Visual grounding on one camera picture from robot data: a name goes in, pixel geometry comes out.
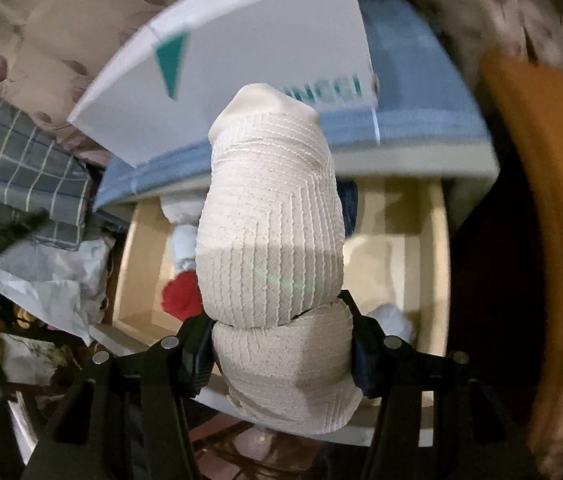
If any red underwear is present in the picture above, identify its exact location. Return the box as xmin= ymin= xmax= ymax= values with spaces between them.
xmin=162 ymin=271 xmax=205 ymax=322

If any leaf printed curtain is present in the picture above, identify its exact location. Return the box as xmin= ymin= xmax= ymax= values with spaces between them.
xmin=0 ymin=0 xmax=563 ymax=156

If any white leaf printed cloth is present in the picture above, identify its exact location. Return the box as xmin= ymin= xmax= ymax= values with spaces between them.
xmin=0 ymin=237 xmax=117 ymax=346

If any wooden drawer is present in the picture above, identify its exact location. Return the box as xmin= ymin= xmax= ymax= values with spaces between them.
xmin=112 ymin=177 xmax=449 ymax=448

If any beige textured underwear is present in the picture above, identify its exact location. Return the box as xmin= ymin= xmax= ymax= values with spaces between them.
xmin=196 ymin=82 xmax=365 ymax=435

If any blue checked cloth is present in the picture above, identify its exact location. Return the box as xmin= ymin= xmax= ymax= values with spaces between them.
xmin=92 ymin=0 xmax=492 ymax=208

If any dark blue underwear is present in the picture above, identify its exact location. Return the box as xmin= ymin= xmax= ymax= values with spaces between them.
xmin=336 ymin=180 xmax=359 ymax=238

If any grey plaid quilt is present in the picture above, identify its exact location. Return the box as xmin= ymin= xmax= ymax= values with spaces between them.
xmin=0 ymin=97 xmax=100 ymax=251

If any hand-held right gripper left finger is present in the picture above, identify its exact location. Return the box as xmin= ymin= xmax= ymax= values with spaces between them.
xmin=22 ymin=312 xmax=217 ymax=480

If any white nightstand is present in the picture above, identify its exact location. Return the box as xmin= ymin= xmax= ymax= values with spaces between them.
xmin=334 ymin=145 xmax=502 ymax=241

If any white cardboard box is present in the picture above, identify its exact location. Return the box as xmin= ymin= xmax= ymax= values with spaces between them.
xmin=66 ymin=0 xmax=379 ymax=170

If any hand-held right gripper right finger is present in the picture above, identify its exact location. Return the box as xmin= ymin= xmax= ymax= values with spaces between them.
xmin=339 ymin=290 xmax=545 ymax=480

